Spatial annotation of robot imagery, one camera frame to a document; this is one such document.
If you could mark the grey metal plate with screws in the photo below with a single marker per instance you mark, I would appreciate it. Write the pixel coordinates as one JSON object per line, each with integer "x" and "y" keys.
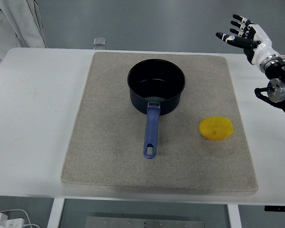
{"x": 145, "y": 223}

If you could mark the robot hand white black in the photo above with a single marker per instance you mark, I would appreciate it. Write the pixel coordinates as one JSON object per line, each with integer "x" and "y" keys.
{"x": 262, "y": 41}

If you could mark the beige grey table mat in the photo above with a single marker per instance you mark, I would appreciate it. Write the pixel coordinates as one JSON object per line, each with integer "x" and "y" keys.
{"x": 109, "y": 154}

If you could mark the black table control panel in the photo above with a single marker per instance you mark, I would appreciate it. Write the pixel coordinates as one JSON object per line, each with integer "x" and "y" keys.
{"x": 278, "y": 208}

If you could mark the yellow potato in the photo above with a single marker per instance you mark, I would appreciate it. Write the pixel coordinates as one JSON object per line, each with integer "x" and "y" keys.
{"x": 216, "y": 128}

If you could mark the white power adapter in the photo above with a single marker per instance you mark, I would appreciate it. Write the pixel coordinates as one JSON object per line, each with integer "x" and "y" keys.
{"x": 7, "y": 222}

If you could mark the person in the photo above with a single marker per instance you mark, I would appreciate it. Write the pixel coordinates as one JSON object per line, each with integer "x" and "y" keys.
{"x": 14, "y": 19}

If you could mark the white table leg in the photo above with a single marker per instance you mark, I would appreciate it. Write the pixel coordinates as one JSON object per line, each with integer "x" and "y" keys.
{"x": 55, "y": 213}
{"x": 234, "y": 217}

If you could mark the small clear glass block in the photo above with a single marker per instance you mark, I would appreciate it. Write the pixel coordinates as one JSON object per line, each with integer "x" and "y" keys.
{"x": 100, "y": 42}

